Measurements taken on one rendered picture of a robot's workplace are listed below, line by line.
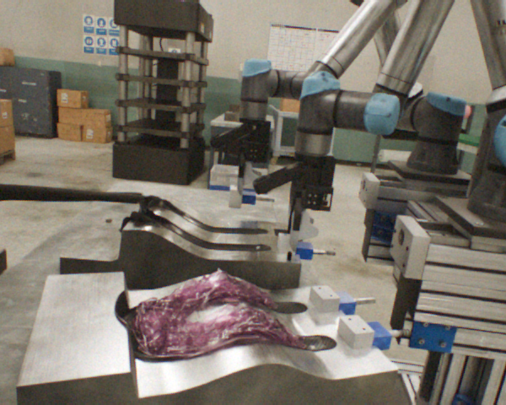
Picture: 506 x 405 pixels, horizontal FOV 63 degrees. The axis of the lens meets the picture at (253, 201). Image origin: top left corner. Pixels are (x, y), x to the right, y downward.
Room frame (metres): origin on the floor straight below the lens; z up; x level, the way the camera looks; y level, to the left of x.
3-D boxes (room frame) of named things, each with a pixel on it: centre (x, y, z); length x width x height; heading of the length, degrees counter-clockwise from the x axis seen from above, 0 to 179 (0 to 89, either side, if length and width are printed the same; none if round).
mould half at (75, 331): (0.57, 0.04, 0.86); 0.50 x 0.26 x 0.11; 110
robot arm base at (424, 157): (1.30, -0.55, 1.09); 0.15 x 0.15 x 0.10
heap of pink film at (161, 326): (0.58, 0.04, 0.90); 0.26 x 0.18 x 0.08; 110
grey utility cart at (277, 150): (7.00, -0.66, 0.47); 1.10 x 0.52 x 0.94; 97
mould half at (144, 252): (0.92, 0.14, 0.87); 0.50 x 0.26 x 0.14; 93
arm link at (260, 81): (1.16, 0.02, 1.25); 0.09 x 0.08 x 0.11; 117
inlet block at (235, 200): (1.16, 0.00, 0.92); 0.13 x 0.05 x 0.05; 93
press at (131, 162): (5.57, 1.25, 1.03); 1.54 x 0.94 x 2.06; 179
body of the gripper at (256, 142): (1.16, 0.02, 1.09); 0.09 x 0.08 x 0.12; 93
